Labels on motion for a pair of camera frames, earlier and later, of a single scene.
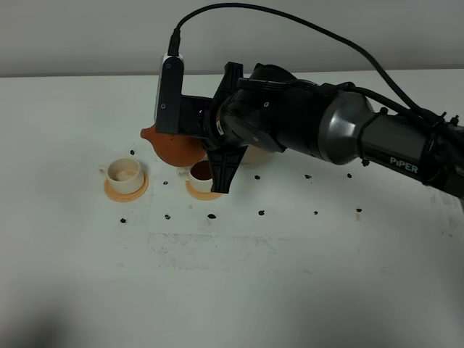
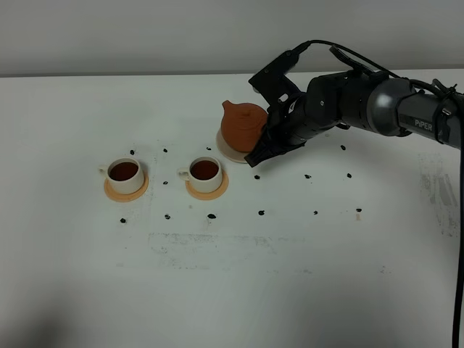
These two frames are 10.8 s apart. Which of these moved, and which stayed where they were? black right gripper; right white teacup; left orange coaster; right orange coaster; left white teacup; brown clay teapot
Moved: brown clay teapot; black right gripper
Stayed: left orange coaster; left white teacup; right white teacup; right orange coaster
